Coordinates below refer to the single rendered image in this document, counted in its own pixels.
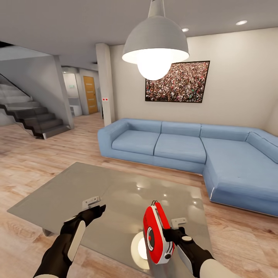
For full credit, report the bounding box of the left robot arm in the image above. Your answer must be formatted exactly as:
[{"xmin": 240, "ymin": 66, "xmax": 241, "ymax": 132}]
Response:
[{"xmin": 33, "ymin": 196, "xmax": 106, "ymax": 278}]

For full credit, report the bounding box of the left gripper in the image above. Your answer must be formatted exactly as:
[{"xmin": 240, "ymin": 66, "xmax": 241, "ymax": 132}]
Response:
[{"xmin": 79, "ymin": 205, "xmax": 106, "ymax": 224}]

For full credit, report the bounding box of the radio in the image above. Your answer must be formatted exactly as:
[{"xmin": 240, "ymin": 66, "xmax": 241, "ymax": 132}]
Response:
[{"xmin": 143, "ymin": 201, "xmax": 175, "ymax": 264}]

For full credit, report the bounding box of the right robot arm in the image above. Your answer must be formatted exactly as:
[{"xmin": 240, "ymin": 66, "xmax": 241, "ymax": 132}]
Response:
[{"xmin": 162, "ymin": 218, "xmax": 241, "ymax": 278}]

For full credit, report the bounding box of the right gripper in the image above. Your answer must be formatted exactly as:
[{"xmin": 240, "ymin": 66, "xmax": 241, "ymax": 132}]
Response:
[{"xmin": 162, "ymin": 227, "xmax": 185, "ymax": 242}]

